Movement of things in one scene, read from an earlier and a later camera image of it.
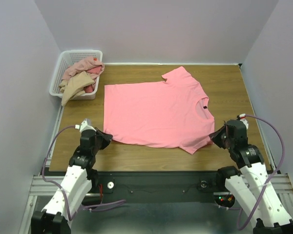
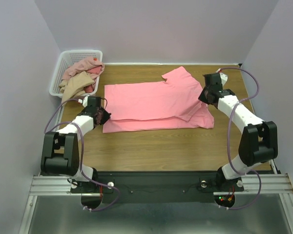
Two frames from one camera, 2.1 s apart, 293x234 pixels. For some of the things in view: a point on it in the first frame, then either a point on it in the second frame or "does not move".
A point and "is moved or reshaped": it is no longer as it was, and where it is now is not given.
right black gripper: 223,136 -> 205,96
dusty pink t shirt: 84,66 does not move
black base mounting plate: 167,187 does not move
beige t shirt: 74,86 does not move
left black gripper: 106,138 -> 106,116
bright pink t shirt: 176,112 is moved or reshaped
